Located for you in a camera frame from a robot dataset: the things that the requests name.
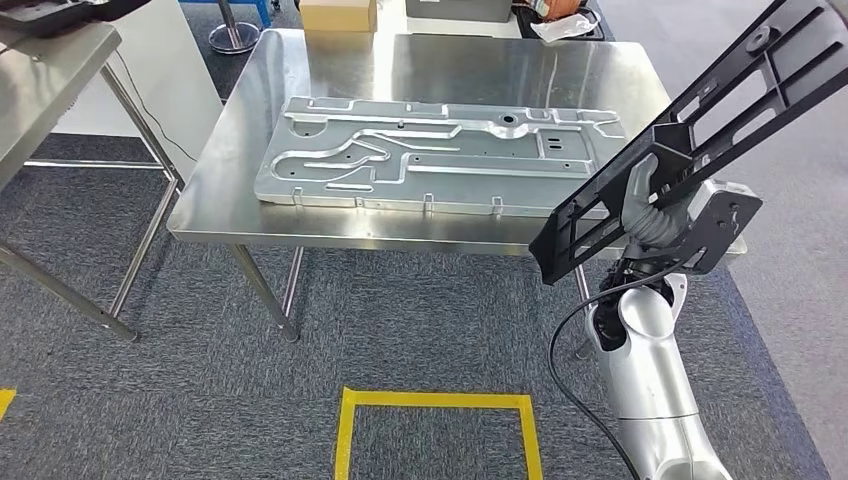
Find stamped grey metal panel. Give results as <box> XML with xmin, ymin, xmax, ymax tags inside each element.
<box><xmin>253</xmin><ymin>95</ymin><xmax>628</xmax><ymax>220</ymax></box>

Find black open bag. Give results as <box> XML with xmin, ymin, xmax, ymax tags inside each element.
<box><xmin>513</xmin><ymin>0</ymin><xmax>607</xmax><ymax>43</ymax></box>

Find stainless steel workbench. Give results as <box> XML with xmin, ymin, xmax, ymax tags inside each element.
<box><xmin>166</xmin><ymin>27</ymin><xmax>750</xmax><ymax>362</ymax></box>

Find black moulded plastic tray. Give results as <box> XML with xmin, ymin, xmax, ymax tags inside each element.
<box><xmin>0</xmin><ymin>0</ymin><xmax>152</xmax><ymax>39</ymax></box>

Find black plastic license plate frame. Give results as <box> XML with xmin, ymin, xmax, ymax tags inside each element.
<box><xmin>528</xmin><ymin>0</ymin><xmax>848</xmax><ymax>287</ymax></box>

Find chrome stanchion with round base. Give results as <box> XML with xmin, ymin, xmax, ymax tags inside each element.
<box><xmin>208</xmin><ymin>0</ymin><xmax>262</xmax><ymax>56</ymax></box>

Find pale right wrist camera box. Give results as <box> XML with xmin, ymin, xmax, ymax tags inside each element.
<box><xmin>662</xmin><ymin>177</ymin><xmax>764</xmax><ymax>276</ymax></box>

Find clear plastic bag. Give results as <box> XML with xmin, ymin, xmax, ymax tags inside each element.
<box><xmin>529</xmin><ymin>11</ymin><xmax>602</xmax><ymax>44</ymax></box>

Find stainless steel side table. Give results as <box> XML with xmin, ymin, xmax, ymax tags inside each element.
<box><xmin>0</xmin><ymin>19</ymin><xmax>183</xmax><ymax>344</ymax></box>

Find brown cardboard box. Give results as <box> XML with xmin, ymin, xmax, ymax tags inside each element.
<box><xmin>299</xmin><ymin>0</ymin><xmax>379</xmax><ymax>34</ymax></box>

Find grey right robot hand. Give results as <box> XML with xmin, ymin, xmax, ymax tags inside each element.
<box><xmin>621</xmin><ymin>153</ymin><xmax>715</xmax><ymax>221</ymax></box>

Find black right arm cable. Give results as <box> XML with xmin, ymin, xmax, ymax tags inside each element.
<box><xmin>546</xmin><ymin>248</ymin><xmax>705</xmax><ymax>480</ymax></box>

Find white cabinet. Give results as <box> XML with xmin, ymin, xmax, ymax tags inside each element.
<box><xmin>51</xmin><ymin>0</ymin><xmax>225</xmax><ymax>185</ymax></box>

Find white desk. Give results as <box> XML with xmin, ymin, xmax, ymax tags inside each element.
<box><xmin>374</xmin><ymin>0</ymin><xmax>531</xmax><ymax>41</ymax></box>

